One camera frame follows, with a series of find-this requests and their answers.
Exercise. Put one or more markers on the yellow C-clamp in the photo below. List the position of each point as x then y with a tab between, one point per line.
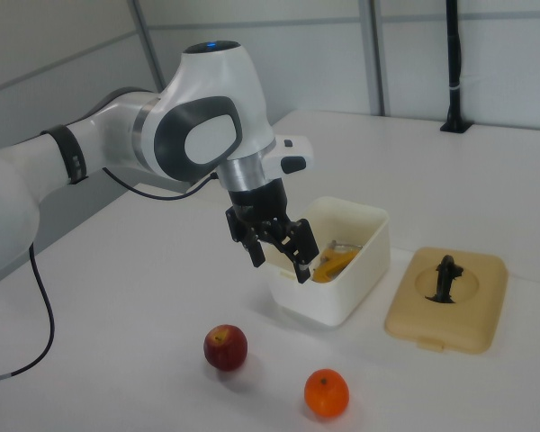
330	267

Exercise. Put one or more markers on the grey partition post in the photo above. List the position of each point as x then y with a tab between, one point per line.
375	54
148	40

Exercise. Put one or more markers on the black pole with base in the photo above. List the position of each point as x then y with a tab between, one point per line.
452	45

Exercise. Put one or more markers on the red apple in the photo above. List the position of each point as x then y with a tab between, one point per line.
225	348

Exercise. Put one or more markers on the white plastic container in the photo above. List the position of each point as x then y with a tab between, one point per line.
342	297

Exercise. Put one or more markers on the tan plastic lid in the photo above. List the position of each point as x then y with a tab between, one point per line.
477	324

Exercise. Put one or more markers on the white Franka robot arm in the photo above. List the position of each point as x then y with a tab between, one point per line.
216	81

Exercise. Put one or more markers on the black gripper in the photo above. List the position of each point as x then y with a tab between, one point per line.
261	198

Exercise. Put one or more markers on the orange fruit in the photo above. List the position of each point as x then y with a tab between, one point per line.
326	393

